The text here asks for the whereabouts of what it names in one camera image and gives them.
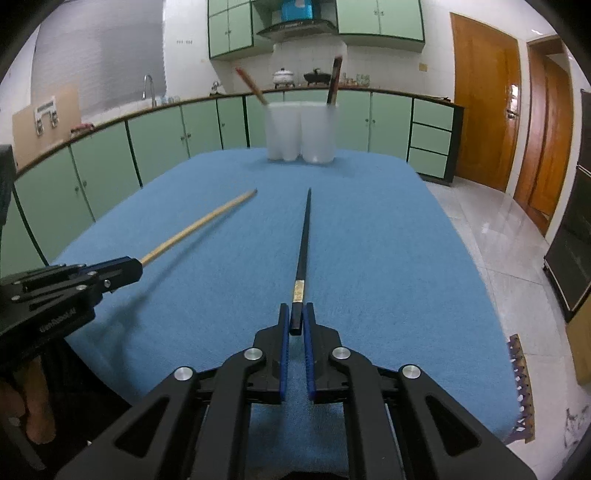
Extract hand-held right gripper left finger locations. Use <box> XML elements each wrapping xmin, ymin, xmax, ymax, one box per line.
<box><xmin>55</xmin><ymin>302</ymin><xmax>291</xmax><ymax>480</ymax></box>

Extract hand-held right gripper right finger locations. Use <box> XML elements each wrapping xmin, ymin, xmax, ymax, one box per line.
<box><xmin>302</xmin><ymin>302</ymin><xmax>539</xmax><ymax>480</ymax></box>

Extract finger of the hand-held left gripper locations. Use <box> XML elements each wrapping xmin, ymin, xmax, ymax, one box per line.
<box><xmin>92</xmin><ymin>262</ymin><xmax>143</xmax><ymax>293</ymax></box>
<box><xmin>85</xmin><ymin>257</ymin><xmax>141</xmax><ymax>273</ymax></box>

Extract wooden chopstick red end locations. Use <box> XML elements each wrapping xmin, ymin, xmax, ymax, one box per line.
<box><xmin>235</xmin><ymin>67</ymin><xmax>269</xmax><ymax>107</ymax></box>
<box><xmin>140</xmin><ymin>188</ymin><xmax>258</xmax><ymax>267</ymax></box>

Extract black chopstick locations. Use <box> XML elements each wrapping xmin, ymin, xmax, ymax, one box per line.
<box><xmin>326</xmin><ymin>56</ymin><xmax>344</xmax><ymax>105</ymax></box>
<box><xmin>288</xmin><ymin>187</ymin><xmax>314</xmax><ymax>335</ymax></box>

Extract white plastic chopstick holder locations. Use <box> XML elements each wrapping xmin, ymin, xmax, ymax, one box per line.
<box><xmin>265</xmin><ymin>100</ymin><xmax>340</xmax><ymax>164</ymax></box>

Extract person's left hand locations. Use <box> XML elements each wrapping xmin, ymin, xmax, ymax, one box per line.
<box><xmin>0</xmin><ymin>357</ymin><xmax>58</xmax><ymax>445</ymax></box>

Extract green lower kitchen cabinets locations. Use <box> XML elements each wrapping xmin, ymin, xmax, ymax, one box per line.
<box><xmin>0</xmin><ymin>90</ymin><xmax>465</xmax><ymax>278</ymax></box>

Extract blue tablecloth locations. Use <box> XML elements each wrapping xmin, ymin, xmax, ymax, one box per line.
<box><xmin>48</xmin><ymin>148</ymin><xmax>520</xmax><ymax>480</ymax></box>

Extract cardboard sheet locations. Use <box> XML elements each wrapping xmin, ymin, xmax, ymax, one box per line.
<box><xmin>11</xmin><ymin>88</ymin><xmax>81</xmax><ymax>169</ymax></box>

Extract grey window blind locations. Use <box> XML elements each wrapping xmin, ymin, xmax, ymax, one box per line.
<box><xmin>30</xmin><ymin>0</ymin><xmax>167</xmax><ymax>125</ymax></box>

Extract purple fringed cloth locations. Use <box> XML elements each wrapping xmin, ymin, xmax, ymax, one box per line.
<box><xmin>507</xmin><ymin>333</ymin><xmax>537</xmax><ymax>445</ymax></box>

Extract cardboard box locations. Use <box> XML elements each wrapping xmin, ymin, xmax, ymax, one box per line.
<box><xmin>566</xmin><ymin>318</ymin><xmax>591</xmax><ymax>386</ymax></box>

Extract black wok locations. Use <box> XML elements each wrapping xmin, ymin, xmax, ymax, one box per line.
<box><xmin>303</xmin><ymin>68</ymin><xmax>334</xmax><ymax>88</ymax></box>

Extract black cabinet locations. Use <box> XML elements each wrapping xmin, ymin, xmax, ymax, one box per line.
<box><xmin>542</xmin><ymin>88</ymin><xmax>591</xmax><ymax>324</ymax></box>

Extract black range hood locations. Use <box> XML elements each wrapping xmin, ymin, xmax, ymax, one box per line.
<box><xmin>256</xmin><ymin>18</ymin><xmax>339</xmax><ymax>40</ymax></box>

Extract blue box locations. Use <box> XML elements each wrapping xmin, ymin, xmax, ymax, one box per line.
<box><xmin>281</xmin><ymin>0</ymin><xmax>314</xmax><ymax>21</ymax></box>

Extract plain wooden door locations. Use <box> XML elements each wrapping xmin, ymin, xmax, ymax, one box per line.
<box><xmin>512</xmin><ymin>34</ymin><xmax>578</xmax><ymax>236</ymax></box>

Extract white plastic bracket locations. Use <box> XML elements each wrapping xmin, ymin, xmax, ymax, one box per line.
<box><xmin>34</xmin><ymin>96</ymin><xmax>60</xmax><ymax>136</ymax></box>

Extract narrow green wall cabinet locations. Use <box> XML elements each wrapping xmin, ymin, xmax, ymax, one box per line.
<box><xmin>208</xmin><ymin>0</ymin><xmax>256</xmax><ymax>60</ymax></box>

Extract wooden door with handle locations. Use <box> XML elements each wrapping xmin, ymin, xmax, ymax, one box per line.
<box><xmin>450</xmin><ymin>12</ymin><xmax>522</xmax><ymax>193</ymax></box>

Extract wide green wall cabinet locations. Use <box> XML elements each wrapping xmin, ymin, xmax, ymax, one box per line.
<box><xmin>336</xmin><ymin>0</ymin><xmax>426</xmax><ymax>44</ymax></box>

